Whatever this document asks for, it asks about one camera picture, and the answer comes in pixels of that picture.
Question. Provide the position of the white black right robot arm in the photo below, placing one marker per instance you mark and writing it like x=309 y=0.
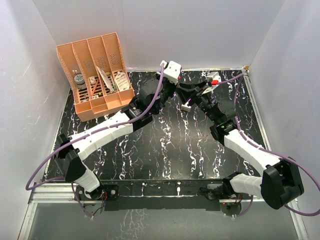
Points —
x=279 y=182

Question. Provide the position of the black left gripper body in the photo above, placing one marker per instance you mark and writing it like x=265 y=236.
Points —
x=168 y=90

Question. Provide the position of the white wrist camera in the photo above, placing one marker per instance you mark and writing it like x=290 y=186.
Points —
x=213 y=79
x=171 y=71

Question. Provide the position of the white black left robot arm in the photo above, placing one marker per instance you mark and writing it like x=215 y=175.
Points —
x=138 y=113

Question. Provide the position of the small white red box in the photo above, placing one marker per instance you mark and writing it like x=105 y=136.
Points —
x=186 y=107

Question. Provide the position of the aluminium frame rail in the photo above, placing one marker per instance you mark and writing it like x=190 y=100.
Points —
x=53 y=214

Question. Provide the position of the small beige box in organizer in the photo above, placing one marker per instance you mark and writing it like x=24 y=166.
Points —
x=92 y=80

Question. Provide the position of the orange plastic file organizer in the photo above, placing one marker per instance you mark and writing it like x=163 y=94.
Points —
x=82 y=57

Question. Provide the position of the white labelled packet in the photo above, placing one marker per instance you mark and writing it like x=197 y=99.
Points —
x=122 y=81

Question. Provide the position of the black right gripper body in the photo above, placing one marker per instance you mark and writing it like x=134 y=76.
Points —
x=206 y=100

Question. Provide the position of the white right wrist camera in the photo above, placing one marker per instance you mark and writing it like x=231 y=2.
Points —
x=213 y=79

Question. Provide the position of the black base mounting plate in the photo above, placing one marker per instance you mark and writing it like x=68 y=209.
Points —
x=160 y=193

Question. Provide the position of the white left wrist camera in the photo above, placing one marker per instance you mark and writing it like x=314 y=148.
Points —
x=171 y=71

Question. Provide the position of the grey round tin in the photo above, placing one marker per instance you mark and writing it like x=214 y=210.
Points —
x=80 y=81

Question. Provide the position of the white striped card packet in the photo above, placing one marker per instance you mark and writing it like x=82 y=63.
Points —
x=105 y=79

